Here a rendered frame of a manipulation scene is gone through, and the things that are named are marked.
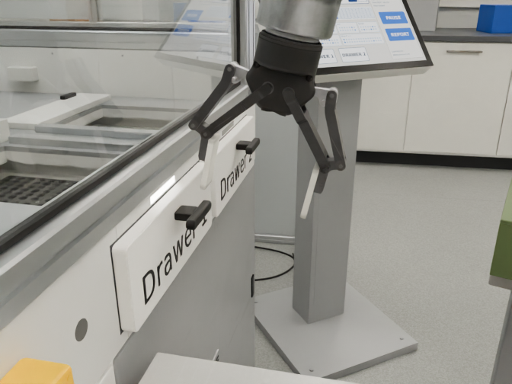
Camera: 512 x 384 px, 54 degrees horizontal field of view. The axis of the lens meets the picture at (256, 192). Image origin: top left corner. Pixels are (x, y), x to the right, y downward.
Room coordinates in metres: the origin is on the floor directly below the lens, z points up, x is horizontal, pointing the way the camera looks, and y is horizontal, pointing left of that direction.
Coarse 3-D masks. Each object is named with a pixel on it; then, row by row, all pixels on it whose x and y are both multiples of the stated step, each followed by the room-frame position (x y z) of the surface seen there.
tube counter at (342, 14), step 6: (342, 12) 1.56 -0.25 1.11; (348, 12) 1.57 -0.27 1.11; (354, 12) 1.58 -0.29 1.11; (360, 12) 1.59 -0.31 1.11; (366, 12) 1.60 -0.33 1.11; (372, 12) 1.61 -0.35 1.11; (342, 18) 1.55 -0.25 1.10; (348, 18) 1.55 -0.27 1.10; (354, 18) 1.56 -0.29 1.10; (360, 18) 1.57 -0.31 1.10; (366, 18) 1.58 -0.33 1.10; (372, 18) 1.59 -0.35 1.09
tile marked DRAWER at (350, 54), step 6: (342, 48) 1.47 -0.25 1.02; (348, 48) 1.48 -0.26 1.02; (354, 48) 1.49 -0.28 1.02; (360, 48) 1.50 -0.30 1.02; (342, 54) 1.46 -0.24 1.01; (348, 54) 1.47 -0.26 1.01; (354, 54) 1.47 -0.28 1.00; (360, 54) 1.48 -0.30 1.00; (366, 54) 1.49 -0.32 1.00; (342, 60) 1.44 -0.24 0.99; (348, 60) 1.45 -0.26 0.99; (354, 60) 1.46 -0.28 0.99; (360, 60) 1.47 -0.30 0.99; (366, 60) 1.48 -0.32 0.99
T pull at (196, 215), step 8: (208, 200) 0.62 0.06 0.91; (184, 208) 0.60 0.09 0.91; (192, 208) 0.60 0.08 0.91; (200, 208) 0.60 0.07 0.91; (208, 208) 0.61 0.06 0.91; (176, 216) 0.59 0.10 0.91; (184, 216) 0.58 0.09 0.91; (192, 216) 0.57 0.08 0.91; (200, 216) 0.58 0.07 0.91; (192, 224) 0.56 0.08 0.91
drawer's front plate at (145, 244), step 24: (192, 168) 0.71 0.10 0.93; (168, 192) 0.61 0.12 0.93; (192, 192) 0.66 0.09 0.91; (144, 216) 0.54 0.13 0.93; (168, 216) 0.57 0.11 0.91; (120, 240) 0.48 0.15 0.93; (144, 240) 0.50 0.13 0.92; (168, 240) 0.57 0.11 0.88; (192, 240) 0.65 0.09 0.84; (120, 264) 0.46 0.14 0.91; (144, 264) 0.50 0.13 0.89; (168, 264) 0.56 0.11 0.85; (120, 288) 0.46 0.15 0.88; (120, 312) 0.46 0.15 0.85; (144, 312) 0.49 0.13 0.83
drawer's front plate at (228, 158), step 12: (252, 120) 1.03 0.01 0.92; (240, 132) 0.93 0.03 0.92; (252, 132) 1.03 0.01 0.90; (228, 144) 0.85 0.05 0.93; (216, 156) 0.78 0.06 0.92; (228, 156) 0.84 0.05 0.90; (240, 156) 0.93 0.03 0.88; (252, 156) 1.03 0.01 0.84; (216, 168) 0.78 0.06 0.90; (228, 168) 0.84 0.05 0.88; (240, 168) 0.93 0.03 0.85; (216, 180) 0.77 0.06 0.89; (240, 180) 0.93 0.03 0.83; (216, 192) 0.77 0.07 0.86; (228, 192) 0.84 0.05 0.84; (216, 204) 0.77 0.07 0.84; (216, 216) 0.77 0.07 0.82
